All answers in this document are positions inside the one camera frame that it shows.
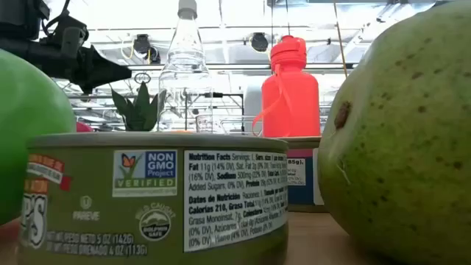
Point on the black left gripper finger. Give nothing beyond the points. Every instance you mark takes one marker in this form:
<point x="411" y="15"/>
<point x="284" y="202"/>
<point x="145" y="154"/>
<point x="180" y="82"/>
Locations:
<point x="99" y="70"/>

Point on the red bell pepper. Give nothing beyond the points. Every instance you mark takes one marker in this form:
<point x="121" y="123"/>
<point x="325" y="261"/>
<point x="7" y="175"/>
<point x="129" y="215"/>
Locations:
<point x="84" y="128"/>

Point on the clear plastic bottle white cap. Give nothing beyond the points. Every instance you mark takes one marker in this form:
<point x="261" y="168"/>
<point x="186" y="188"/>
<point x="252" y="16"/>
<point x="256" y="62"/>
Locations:
<point x="185" y="73"/>

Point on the olive label tuna can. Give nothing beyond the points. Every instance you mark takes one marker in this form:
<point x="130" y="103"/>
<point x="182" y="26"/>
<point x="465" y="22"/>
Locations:
<point x="147" y="206"/>

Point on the orange plastic bottle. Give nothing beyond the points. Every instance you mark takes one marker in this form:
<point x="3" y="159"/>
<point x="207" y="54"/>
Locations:
<point x="290" y="103"/>

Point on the blue label tin can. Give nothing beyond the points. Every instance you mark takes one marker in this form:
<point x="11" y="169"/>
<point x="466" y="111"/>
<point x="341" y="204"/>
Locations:
<point x="303" y="191"/>

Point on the green pear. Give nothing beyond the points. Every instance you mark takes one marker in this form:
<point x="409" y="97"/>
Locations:
<point x="404" y="147"/>

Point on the black hanging ceiling reel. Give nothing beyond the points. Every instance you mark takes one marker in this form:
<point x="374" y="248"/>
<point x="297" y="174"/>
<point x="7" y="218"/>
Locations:
<point x="141" y="44"/>
<point x="259" y="41"/>

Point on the potted plant white pot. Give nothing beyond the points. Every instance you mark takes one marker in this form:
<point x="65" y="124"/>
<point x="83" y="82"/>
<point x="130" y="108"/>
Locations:
<point x="140" y="110"/>

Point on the green bell pepper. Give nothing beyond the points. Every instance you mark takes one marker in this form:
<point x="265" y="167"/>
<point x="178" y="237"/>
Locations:
<point x="33" y="129"/>

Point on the black metal stand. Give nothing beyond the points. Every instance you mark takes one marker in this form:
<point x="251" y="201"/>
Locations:
<point x="215" y="95"/>

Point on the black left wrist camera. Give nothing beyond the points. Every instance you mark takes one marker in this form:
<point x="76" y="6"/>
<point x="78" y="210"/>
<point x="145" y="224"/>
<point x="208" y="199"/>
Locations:
<point x="22" y="16"/>

